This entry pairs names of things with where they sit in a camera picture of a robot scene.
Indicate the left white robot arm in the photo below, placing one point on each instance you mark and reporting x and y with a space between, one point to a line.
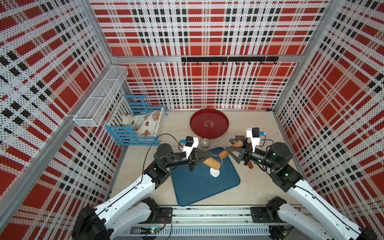
133 205

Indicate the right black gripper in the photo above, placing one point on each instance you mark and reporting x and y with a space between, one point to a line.
243 155

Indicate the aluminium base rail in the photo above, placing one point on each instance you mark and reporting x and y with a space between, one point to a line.
211 221

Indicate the round red tray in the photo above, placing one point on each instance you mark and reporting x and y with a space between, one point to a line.
209 123

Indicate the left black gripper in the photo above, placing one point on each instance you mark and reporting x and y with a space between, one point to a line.
193 159

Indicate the white dough piece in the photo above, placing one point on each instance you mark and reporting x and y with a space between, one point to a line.
214 173

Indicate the blue white toy crib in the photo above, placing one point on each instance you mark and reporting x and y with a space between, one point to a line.
125 135

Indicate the wooden rolling pin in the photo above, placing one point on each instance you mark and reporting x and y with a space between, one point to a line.
224 154

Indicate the teal plastic tray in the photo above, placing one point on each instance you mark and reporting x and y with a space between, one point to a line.
192 187

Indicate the baby doll in crib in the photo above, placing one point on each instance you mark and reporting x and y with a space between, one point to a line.
144 125

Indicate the black wall hook rail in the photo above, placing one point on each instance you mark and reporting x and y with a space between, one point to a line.
210 60

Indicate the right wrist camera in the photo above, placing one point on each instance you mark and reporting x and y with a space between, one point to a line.
257 137

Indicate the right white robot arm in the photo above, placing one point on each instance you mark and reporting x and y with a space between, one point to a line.
326 222

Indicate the white wire mesh basket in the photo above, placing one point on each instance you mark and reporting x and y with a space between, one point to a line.
93 111

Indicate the green circuit board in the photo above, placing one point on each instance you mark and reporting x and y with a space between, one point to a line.
149 231

